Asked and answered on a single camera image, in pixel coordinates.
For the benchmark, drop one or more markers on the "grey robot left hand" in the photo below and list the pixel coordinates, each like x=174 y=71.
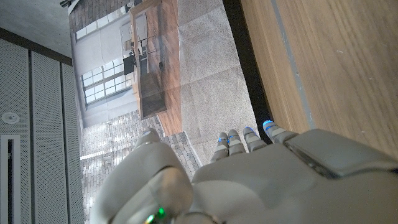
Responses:
x=264 y=186

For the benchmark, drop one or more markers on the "printed room scene backdrop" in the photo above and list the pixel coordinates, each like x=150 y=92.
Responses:
x=211 y=81

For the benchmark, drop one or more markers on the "long grey tape strip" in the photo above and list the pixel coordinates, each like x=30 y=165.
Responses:
x=292 y=62

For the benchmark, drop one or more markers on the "white framed ceiling slot vent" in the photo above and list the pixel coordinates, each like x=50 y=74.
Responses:
x=3 y=180

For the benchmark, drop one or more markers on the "round white ceiling detector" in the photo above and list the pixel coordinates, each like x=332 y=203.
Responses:
x=10 y=117

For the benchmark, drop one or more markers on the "dark backdrop stand frame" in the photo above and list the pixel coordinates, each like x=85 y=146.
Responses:
x=66 y=3

